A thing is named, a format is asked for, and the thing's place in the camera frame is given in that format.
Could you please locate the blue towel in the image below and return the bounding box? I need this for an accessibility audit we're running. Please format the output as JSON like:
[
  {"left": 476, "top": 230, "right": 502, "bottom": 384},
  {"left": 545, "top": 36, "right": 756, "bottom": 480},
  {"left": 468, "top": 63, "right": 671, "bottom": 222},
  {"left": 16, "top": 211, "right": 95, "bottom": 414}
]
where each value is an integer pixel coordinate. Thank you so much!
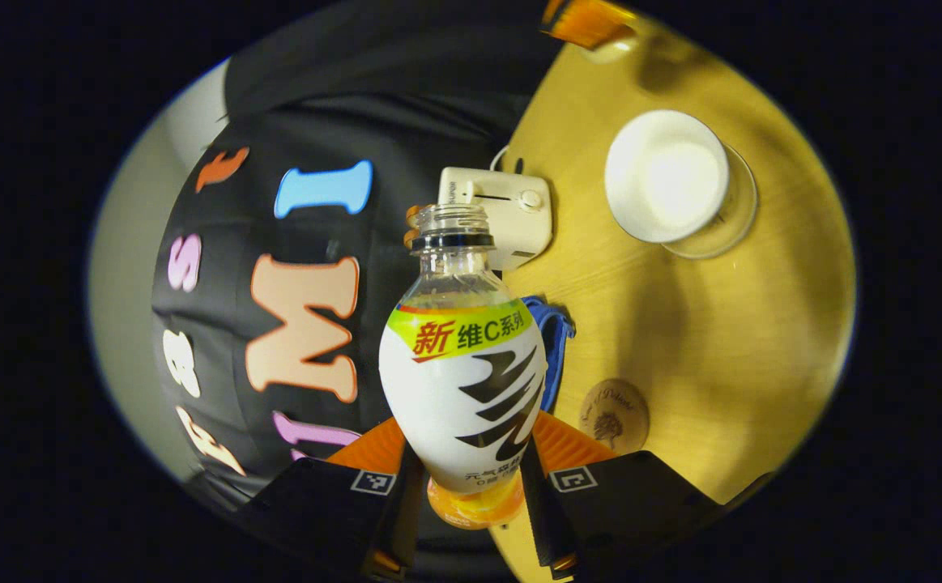
[{"left": 519, "top": 296, "right": 577, "bottom": 414}]

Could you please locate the round brown coaster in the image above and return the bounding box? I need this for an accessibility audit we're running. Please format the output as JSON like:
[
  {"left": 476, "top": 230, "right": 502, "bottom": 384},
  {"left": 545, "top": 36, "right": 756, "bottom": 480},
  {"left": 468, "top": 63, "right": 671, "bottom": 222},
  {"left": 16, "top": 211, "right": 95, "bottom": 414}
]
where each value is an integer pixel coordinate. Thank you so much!
[{"left": 578, "top": 378, "right": 650, "bottom": 453}]

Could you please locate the white toaster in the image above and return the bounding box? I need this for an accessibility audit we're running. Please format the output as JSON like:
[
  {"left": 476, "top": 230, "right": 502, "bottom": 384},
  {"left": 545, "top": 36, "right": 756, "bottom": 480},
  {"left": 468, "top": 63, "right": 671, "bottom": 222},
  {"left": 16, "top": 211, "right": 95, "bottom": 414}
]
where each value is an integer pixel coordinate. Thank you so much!
[{"left": 437, "top": 166, "right": 554, "bottom": 272}]

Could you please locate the black backdrop cloth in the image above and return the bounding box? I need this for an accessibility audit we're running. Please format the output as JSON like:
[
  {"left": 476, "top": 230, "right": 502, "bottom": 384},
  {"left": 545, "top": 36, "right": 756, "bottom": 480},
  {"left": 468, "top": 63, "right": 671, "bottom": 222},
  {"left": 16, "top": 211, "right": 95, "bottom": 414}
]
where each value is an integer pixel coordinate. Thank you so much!
[{"left": 151, "top": 0, "right": 569, "bottom": 519}]

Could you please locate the cream ceramic teacup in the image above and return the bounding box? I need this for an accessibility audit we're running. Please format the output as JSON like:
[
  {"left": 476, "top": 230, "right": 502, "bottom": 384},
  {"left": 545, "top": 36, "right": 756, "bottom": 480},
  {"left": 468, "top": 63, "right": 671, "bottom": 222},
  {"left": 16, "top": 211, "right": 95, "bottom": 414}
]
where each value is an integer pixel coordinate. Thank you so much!
[{"left": 604, "top": 109, "right": 731, "bottom": 244}]

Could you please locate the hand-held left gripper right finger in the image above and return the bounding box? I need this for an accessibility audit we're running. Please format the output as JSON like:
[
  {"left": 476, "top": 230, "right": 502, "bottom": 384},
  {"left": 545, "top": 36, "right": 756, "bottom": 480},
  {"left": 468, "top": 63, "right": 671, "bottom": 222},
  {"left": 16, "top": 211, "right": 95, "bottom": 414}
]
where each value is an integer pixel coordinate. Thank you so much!
[{"left": 519, "top": 411, "right": 722, "bottom": 580}]

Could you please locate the white labelled water bottle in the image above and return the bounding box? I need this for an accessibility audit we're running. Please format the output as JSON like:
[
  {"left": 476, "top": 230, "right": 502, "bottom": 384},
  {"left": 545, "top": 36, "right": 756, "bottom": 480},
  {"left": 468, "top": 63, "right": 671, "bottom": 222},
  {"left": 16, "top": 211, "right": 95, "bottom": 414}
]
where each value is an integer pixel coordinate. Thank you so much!
[{"left": 379, "top": 202, "right": 549, "bottom": 531}]

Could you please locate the cream ceramic saucer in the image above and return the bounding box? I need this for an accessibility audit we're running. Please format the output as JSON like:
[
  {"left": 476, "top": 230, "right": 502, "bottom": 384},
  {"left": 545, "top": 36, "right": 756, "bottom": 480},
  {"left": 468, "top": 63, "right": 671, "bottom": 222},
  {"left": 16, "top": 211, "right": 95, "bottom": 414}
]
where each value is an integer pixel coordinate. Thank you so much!
[{"left": 661, "top": 144, "right": 759, "bottom": 260}]

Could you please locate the cream teacup lid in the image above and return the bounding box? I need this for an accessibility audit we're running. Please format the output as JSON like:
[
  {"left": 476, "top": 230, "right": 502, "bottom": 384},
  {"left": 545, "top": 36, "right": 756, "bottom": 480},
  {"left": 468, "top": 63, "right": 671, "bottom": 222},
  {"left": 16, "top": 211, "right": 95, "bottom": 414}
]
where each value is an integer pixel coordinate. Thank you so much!
[{"left": 578, "top": 34, "right": 643, "bottom": 66}]

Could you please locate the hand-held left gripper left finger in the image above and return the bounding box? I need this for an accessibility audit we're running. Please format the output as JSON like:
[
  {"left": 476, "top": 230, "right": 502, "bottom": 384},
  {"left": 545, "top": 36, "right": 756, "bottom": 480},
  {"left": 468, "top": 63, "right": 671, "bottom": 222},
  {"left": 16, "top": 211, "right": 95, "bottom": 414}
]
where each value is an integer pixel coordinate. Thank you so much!
[{"left": 232, "top": 417, "right": 424, "bottom": 580}]

